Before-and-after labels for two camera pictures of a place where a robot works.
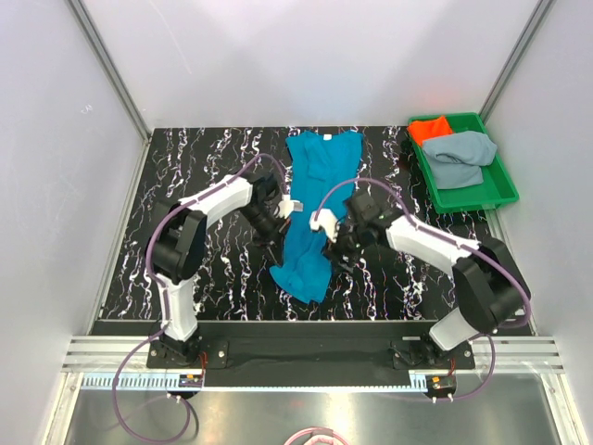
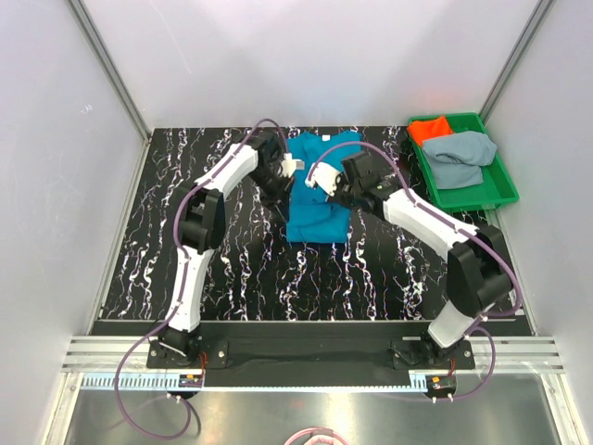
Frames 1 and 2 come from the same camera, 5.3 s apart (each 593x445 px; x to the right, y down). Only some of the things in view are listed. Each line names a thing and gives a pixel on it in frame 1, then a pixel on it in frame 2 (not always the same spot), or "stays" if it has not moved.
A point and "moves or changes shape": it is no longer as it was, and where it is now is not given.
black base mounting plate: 311,353 stays
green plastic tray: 498,186 stays
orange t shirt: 427,129 stays
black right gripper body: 349,243 -> 346,193
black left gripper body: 269,228 -> 274,186
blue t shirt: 322,171 moves or changes shape
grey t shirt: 456,160 stays
